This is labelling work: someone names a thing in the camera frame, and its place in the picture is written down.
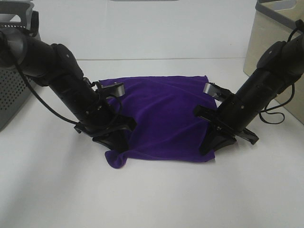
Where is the purple towel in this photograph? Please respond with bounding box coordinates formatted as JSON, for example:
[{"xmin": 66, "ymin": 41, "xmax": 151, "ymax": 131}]
[{"xmin": 101, "ymin": 76, "xmax": 217, "ymax": 169}]

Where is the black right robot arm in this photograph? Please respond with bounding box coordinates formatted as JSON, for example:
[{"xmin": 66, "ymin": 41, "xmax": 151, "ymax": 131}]
[{"xmin": 193, "ymin": 19, "xmax": 304, "ymax": 155}]

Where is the grey perforated plastic basket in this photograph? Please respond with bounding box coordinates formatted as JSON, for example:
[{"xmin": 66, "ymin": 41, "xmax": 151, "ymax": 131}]
[{"xmin": 0, "ymin": 0, "xmax": 40, "ymax": 131}]

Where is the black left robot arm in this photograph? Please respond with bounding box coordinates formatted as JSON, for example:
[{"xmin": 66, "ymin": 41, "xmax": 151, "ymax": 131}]
[{"xmin": 0, "ymin": 22, "xmax": 136, "ymax": 152}]

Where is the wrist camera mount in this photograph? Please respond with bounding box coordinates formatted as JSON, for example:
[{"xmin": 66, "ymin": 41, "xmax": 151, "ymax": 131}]
[
  {"xmin": 83, "ymin": 77, "xmax": 125, "ymax": 98},
  {"xmin": 203, "ymin": 83, "xmax": 233, "ymax": 102}
]

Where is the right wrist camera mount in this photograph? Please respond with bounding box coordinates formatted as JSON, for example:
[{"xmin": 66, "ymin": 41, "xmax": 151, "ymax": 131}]
[{"xmin": 203, "ymin": 83, "xmax": 233, "ymax": 102}]

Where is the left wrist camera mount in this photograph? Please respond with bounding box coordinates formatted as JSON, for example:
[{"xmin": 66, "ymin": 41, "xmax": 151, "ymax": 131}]
[{"xmin": 83, "ymin": 77, "xmax": 125, "ymax": 98}]

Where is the beige bin with grey rim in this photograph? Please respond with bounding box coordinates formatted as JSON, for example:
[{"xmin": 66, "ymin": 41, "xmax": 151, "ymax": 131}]
[{"xmin": 243, "ymin": 0, "xmax": 304, "ymax": 126}]

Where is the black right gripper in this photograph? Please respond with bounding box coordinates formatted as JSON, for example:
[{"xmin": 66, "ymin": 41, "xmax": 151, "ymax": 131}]
[{"xmin": 194, "ymin": 105, "xmax": 258, "ymax": 155}]

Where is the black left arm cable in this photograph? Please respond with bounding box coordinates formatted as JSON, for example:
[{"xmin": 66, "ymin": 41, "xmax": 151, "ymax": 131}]
[{"xmin": 14, "ymin": 47, "xmax": 79, "ymax": 125}]

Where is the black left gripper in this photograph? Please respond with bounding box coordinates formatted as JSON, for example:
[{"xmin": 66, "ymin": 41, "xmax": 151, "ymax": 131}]
[{"xmin": 74, "ymin": 116, "xmax": 137, "ymax": 152}]

